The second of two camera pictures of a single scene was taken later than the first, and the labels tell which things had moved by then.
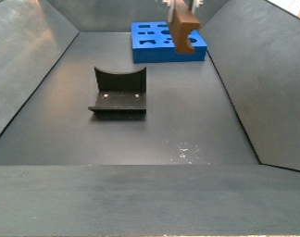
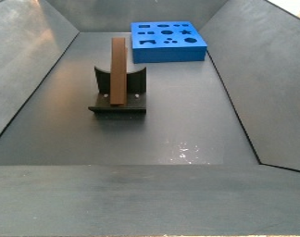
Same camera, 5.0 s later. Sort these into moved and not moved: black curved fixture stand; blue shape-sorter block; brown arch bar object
Moved: brown arch bar object
Not moved: black curved fixture stand; blue shape-sorter block
